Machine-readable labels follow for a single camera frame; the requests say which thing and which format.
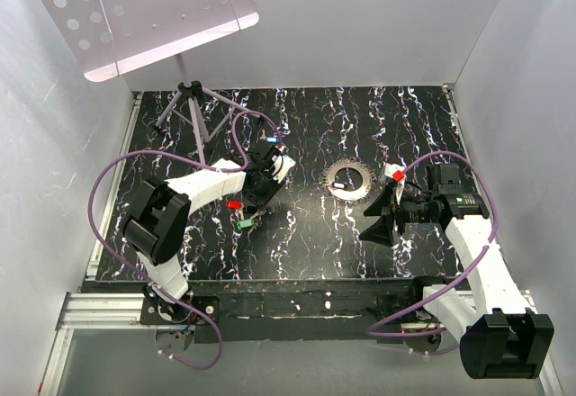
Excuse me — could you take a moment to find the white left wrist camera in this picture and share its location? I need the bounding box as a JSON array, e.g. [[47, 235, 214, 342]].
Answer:
[[272, 155, 296, 184]]

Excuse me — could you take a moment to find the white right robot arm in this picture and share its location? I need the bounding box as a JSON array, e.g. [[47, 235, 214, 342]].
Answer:
[[359, 164, 554, 379]]

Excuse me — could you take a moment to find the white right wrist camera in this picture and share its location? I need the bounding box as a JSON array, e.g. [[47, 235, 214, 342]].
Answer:
[[380, 163, 406, 203]]

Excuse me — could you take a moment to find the aluminium front rail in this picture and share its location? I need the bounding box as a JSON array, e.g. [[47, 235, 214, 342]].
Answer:
[[40, 290, 149, 396]]

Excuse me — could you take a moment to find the metal toothed sprocket ring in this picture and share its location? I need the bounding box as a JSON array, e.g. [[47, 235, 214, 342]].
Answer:
[[319, 157, 376, 206]]

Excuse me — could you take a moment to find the key with red tag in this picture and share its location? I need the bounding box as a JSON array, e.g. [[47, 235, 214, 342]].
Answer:
[[226, 200, 244, 216]]

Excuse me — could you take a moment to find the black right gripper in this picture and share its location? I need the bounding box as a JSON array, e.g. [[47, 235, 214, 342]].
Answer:
[[358, 184, 438, 247]]

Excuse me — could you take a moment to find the key with green tag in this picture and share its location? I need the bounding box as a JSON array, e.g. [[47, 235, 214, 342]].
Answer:
[[236, 218, 262, 230]]

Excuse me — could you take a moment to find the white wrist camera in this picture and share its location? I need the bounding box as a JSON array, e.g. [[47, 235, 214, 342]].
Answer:
[[272, 155, 296, 184], [380, 163, 406, 203]]

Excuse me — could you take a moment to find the white perforated music stand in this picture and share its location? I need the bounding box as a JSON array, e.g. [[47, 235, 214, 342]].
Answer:
[[18, 0, 266, 158]]

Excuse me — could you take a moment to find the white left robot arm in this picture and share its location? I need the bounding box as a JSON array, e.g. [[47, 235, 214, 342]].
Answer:
[[121, 147, 296, 324]]

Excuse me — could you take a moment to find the key with blue tag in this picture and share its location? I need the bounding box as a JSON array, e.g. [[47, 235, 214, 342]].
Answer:
[[258, 130, 282, 145]]

